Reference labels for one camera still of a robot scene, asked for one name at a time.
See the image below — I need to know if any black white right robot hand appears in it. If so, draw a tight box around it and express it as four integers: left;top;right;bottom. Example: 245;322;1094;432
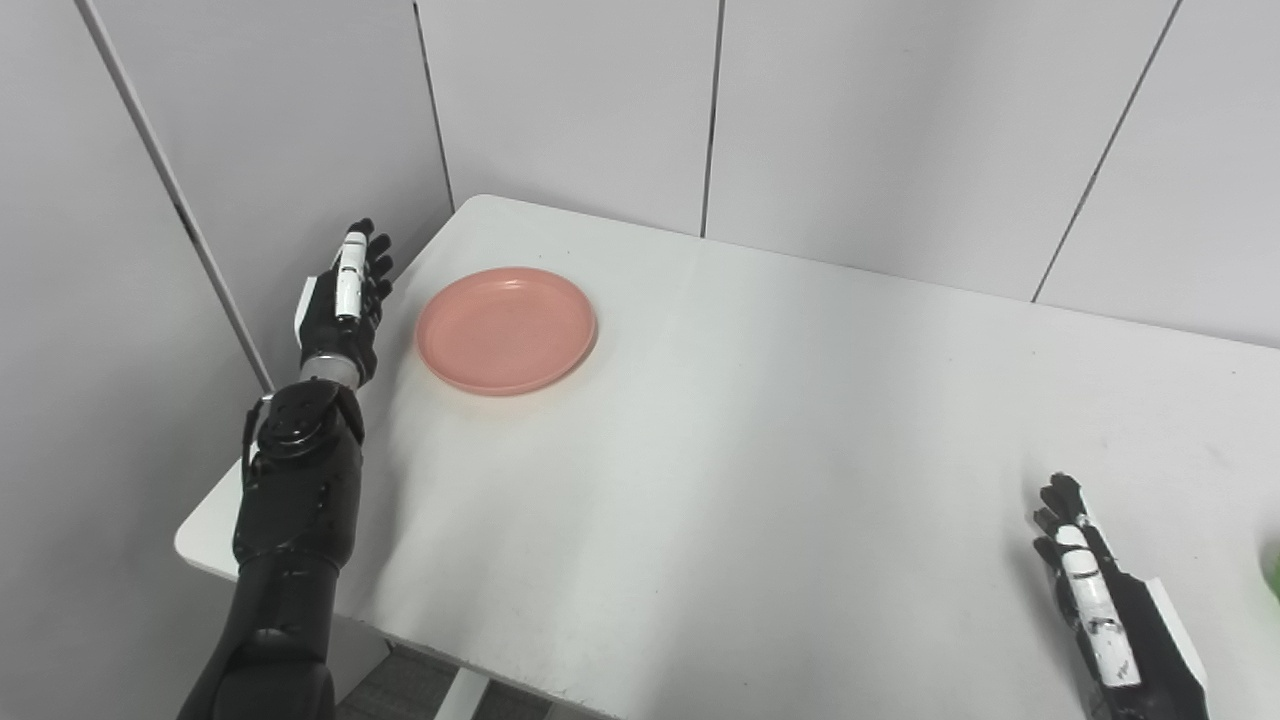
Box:
1032;473;1211;720

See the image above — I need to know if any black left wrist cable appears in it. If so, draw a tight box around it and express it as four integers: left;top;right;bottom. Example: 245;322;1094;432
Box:
240;395;273;476

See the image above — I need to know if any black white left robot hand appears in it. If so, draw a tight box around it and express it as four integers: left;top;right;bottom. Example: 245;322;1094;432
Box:
293;218;396;389

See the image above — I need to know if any white table leg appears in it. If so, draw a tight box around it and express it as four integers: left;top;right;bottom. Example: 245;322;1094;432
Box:
430;668;493;720

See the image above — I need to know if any pink round plate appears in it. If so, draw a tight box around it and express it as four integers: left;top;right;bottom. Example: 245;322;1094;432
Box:
415;266;599;398

